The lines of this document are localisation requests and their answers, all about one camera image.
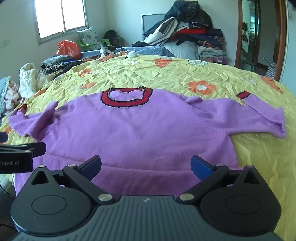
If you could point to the dark patterned clothes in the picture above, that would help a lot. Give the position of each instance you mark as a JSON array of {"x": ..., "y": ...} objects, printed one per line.
[{"x": 53, "y": 64}]

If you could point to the blue cloth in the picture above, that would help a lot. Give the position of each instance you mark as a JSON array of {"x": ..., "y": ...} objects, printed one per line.
[{"x": 4, "y": 90}]

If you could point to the pile of clothes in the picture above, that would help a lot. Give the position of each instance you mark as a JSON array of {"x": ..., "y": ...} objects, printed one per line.
[{"x": 192, "y": 30}]

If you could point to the window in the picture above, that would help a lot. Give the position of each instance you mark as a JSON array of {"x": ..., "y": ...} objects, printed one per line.
[{"x": 53, "y": 16}]

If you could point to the grey framed panel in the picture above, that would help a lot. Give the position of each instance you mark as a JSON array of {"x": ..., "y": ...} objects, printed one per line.
[{"x": 148, "y": 23}]

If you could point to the white quilt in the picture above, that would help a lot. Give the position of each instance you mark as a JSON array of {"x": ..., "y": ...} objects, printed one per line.
[{"x": 26, "y": 76}]

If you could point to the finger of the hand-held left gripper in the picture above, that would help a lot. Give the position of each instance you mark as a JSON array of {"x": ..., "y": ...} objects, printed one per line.
[{"x": 34, "y": 148}]

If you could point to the floral pillow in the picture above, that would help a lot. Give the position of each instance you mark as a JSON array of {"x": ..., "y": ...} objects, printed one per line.
[{"x": 89, "y": 36}]

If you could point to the blue quilted blanket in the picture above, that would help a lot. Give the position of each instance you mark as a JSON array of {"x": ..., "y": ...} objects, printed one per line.
[{"x": 148, "y": 49}]

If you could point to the green plastic chair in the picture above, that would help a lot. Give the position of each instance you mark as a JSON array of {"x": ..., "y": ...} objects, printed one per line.
[{"x": 105, "y": 41}]

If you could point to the purple sweater with red collar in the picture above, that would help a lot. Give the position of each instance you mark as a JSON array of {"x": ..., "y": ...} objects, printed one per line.
[{"x": 138, "y": 129}]

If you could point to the orange plastic bag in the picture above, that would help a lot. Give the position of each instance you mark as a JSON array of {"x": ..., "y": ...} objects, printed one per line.
[{"x": 67, "y": 48}]

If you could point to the yellow floral bedsheet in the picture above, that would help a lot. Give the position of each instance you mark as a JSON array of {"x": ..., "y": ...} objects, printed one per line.
[{"x": 231, "y": 74}]

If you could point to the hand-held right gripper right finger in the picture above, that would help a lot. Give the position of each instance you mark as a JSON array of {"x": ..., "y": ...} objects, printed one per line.
[{"x": 200, "y": 167}]

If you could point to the wooden door frame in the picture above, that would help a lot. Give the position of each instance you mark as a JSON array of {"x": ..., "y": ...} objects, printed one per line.
[{"x": 239, "y": 34}]

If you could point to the pale blue pillow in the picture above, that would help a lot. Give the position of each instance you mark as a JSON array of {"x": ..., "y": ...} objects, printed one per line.
[{"x": 182, "y": 49}]

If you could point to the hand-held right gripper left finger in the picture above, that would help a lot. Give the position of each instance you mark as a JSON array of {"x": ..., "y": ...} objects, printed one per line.
[{"x": 91, "y": 167}]

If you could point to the black bag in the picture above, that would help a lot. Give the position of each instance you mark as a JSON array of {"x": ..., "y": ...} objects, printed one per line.
[{"x": 114, "y": 37}]

